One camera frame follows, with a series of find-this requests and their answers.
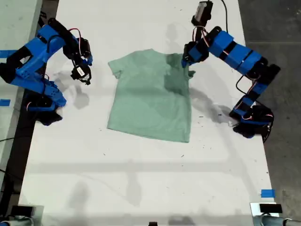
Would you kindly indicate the black metal strut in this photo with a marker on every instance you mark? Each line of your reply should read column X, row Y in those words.
column 43, row 20

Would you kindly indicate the pale grey padded tube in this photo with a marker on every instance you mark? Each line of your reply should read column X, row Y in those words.
column 272, row 221
column 16, row 222

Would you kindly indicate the small black clip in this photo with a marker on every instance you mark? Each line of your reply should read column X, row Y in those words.
column 152, row 223

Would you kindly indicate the small black box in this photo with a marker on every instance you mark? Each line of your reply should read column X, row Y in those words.
column 21, row 210
column 270, row 208

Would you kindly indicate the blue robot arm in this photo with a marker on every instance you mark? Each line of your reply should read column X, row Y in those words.
column 240, row 55
column 35, row 54

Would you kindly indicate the white side table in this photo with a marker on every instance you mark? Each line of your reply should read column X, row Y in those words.
column 14, row 28

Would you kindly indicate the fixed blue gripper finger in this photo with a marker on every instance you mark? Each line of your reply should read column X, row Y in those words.
column 184, row 62
column 89, row 61

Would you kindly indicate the long blue tape strip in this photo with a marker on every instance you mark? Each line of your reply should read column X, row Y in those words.
column 7, row 54

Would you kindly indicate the black camera box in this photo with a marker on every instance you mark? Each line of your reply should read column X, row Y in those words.
column 202, row 13
column 80, row 73

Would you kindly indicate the short blue tape strip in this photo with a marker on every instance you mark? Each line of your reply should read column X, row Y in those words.
column 4, row 102

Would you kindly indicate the pale green T-shirt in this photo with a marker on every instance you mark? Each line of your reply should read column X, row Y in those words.
column 145, row 106

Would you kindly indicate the blue tape patch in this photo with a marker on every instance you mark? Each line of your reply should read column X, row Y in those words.
column 268, row 193

